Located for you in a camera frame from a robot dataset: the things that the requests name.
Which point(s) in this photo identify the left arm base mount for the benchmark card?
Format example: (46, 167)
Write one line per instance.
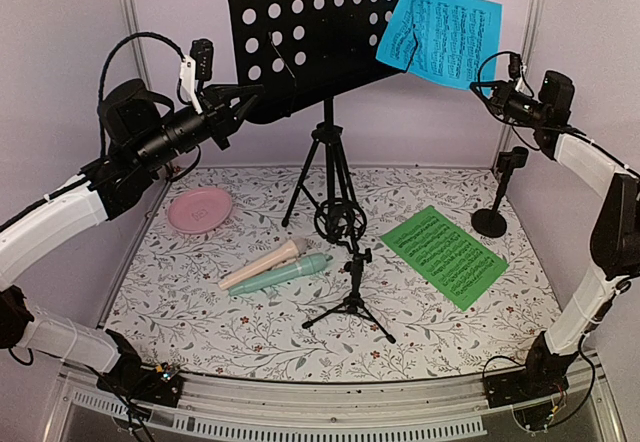
(133, 380)

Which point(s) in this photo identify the front metal rail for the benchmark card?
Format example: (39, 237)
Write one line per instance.
(226, 409)

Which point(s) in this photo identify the right metal frame post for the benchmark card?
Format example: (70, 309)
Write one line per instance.
(531, 31)

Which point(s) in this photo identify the metal frame post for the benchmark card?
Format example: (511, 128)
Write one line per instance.
(531, 31)
(129, 12)

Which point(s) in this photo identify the mint green toy microphone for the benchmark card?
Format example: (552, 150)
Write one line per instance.
(304, 266)

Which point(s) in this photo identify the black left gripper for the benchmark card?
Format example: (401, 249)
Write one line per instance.
(223, 116)

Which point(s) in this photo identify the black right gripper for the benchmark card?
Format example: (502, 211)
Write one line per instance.
(500, 98)

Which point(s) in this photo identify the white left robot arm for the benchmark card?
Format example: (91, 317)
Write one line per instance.
(146, 133)

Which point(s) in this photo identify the left metal frame post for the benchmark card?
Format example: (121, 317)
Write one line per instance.
(129, 12)

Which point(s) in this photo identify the black round-base mic stand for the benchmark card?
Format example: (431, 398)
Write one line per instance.
(490, 222)

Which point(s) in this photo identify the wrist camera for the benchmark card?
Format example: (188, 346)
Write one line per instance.
(195, 69)
(517, 74)

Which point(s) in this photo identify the black small tripod mic stand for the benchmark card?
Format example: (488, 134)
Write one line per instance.
(342, 222)

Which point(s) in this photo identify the black tripod music stand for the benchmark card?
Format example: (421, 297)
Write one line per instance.
(305, 52)

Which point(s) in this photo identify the floral patterned table mat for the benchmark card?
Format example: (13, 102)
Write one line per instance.
(171, 308)

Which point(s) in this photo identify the beige toy microphone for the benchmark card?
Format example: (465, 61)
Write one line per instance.
(288, 251)

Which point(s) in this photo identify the green paper sheet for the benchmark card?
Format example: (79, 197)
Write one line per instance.
(446, 256)

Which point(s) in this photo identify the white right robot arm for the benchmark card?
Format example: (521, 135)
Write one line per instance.
(614, 236)

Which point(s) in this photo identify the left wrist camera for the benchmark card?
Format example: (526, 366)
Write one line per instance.
(195, 69)

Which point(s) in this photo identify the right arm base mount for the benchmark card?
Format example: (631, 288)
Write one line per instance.
(525, 392)

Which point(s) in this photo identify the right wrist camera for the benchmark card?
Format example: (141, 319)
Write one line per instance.
(517, 74)

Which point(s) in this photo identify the blue printed paper sheet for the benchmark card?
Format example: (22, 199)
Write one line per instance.
(452, 43)

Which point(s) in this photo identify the pink round pad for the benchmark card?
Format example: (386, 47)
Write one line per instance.
(199, 210)

